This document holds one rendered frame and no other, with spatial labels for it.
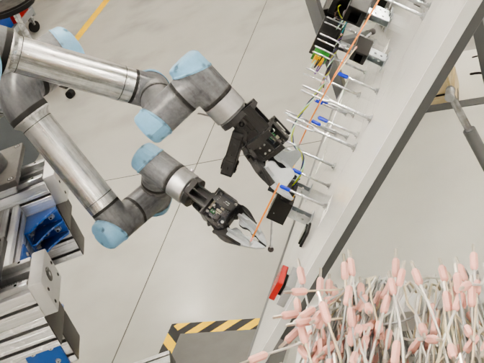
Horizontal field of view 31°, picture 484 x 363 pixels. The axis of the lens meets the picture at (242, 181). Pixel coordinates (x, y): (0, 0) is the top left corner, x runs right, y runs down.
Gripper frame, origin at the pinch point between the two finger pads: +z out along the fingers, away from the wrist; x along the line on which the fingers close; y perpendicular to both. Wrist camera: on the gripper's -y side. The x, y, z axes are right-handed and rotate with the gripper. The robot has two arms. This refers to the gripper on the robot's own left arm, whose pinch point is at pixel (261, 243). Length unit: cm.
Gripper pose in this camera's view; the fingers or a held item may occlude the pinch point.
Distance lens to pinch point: 193.5
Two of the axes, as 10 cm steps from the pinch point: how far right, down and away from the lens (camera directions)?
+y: -1.1, -3.2, -9.4
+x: 6.1, -7.7, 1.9
